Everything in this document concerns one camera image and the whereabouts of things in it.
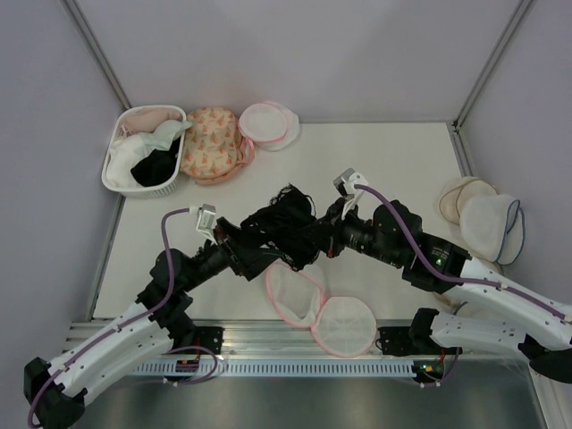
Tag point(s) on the white bag blue trim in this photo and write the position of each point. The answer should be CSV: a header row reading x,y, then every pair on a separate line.
x,y
494,227

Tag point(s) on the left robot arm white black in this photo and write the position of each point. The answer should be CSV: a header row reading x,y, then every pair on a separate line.
x,y
59,390

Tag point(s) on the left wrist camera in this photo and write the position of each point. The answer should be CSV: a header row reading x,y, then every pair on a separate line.
x,y
205,221

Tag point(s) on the round mesh bag pink trim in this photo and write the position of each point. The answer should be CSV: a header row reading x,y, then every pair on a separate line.
x,y
342,326

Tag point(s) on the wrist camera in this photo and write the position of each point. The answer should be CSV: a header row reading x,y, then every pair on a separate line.
x,y
205,221
347,185

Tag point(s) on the floral peach laundry bag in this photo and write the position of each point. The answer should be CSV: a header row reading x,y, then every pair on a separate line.
x,y
214,148

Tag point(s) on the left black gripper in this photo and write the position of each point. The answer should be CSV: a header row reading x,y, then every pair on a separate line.
x,y
242,259

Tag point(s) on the white slotted cable duct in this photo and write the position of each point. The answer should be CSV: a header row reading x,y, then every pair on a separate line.
x,y
280,368

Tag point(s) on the left aluminium frame post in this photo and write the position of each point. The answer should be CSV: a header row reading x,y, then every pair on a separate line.
x,y
89,38

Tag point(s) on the white bra in basket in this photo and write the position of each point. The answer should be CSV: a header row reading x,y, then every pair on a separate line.
x,y
124,155

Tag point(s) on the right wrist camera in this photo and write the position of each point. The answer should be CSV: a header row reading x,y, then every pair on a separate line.
x,y
347,185

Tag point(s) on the aluminium frame post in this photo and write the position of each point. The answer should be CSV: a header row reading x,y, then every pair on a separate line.
x,y
500,48
89,38

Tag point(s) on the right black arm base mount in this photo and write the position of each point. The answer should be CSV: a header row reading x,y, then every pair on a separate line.
x,y
402,337

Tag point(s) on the black lace bra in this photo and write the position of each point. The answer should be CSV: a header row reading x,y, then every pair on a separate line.
x,y
289,226

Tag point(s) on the mint green bra in basket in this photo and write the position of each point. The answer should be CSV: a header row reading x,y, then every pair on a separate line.
x,y
165,133

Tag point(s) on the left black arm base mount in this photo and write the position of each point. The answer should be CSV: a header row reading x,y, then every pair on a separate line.
x,y
201,339

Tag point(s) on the pale pink bra in basket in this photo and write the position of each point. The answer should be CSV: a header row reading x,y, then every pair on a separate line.
x,y
148,119

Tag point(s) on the aluminium mounting rail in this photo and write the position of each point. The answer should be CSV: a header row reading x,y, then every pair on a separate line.
x,y
251,339

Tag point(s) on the right aluminium frame post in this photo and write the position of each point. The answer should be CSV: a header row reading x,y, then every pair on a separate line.
x,y
500,48

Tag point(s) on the black bra in basket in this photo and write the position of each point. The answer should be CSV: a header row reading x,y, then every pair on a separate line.
x,y
158,167

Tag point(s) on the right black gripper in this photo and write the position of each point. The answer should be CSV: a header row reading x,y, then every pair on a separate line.
x,y
335,226

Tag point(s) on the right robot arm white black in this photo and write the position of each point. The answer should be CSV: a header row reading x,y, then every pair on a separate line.
x,y
529,326

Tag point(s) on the white plastic laundry basket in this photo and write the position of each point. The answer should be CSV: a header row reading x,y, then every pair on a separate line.
x,y
141,192

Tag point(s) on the white round bag pink trim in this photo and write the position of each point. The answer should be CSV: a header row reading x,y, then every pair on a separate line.
x,y
269,125

